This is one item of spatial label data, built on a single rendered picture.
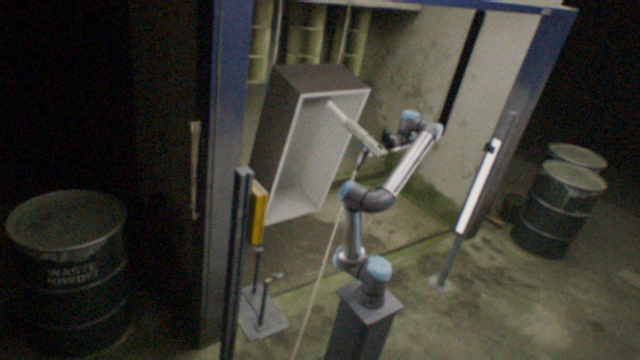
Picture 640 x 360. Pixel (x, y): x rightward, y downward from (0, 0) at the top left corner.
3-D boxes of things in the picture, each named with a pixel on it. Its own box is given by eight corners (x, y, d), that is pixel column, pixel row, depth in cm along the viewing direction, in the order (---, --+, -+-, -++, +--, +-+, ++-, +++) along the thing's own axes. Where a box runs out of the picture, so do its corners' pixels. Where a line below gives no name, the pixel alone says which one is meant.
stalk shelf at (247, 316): (222, 299, 221) (222, 297, 220) (260, 285, 233) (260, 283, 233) (249, 343, 200) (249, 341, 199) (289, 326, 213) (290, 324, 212)
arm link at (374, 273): (379, 299, 245) (386, 276, 236) (353, 284, 252) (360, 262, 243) (390, 285, 256) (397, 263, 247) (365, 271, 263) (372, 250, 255)
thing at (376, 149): (373, 183, 228) (389, 149, 214) (367, 184, 225) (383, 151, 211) (322, 130, 253) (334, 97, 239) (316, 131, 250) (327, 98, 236)
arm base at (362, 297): (391, 303, 258) (395, 291, 253) (368, 314, 247) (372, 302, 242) (371, 283, 270) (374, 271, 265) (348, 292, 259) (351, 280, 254)
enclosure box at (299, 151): (240, 197, 349) (272, 64, 275) (298, 183, 384) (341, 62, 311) (260, 227, 331) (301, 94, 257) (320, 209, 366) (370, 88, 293)
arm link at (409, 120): (425, 113, 234) (419, 134, 240) (406, 107, 239) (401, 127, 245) (419, 117, 227) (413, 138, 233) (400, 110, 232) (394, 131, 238)
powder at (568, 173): (551, 158, 452) (551, 157, 451) (608, 180, 425) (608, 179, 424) (536, 172, 413) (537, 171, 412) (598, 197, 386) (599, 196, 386)
